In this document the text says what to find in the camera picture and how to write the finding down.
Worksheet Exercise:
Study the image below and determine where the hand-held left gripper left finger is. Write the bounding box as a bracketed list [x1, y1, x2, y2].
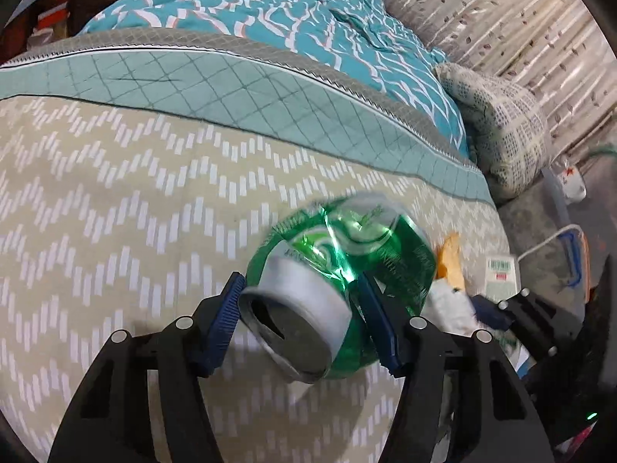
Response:
[48, 271, 244, 463]

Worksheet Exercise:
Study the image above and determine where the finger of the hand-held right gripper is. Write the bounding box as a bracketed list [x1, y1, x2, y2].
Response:
[471, 288, 575, 363]

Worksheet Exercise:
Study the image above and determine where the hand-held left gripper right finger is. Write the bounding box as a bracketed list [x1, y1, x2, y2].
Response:
[357, 274, 555, 463]

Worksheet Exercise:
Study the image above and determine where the crushed green can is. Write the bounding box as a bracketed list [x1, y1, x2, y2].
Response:
[238, 193, 438, 385]

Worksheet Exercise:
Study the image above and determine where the white box with barcode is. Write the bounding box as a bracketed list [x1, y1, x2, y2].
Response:
[482, 252, 520, 301]

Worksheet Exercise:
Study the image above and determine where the crumpled white tissue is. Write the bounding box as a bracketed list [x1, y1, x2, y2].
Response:
[425, 282, 479, 335]

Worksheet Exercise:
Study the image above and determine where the clear storage box orange lid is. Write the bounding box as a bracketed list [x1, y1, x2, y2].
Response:
[517, 166, 593, 301]

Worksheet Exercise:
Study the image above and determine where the orange yellow packet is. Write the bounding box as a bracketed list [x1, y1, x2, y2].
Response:
[434, 232, 467, 293]

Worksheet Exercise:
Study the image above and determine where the white plastic bag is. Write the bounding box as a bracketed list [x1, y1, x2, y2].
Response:
[550, 158, 588, 204]

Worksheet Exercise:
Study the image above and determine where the beige chevron bed sheet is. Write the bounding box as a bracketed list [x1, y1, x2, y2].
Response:
[0, 95, 512, 463]

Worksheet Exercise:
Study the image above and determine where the dotted white pillow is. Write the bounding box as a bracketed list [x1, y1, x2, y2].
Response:
[434, 62, 551, 202]

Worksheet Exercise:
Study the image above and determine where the teal quilted mattress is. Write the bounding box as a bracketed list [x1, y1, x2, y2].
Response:
[0, 26, 496, 204]

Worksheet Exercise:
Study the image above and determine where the patterned curtain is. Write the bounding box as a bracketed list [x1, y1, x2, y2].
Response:
[347, 0, 617, 155]

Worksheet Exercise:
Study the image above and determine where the teal patterned quilt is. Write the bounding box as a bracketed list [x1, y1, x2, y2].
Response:
[79, 0, 469, 161]

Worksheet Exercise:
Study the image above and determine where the dark wooden cabinet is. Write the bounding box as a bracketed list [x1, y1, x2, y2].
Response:
[0, 0, 162, 61]

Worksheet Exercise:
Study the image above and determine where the green hose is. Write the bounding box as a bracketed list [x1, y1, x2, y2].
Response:
[582, 144, 617, 161]

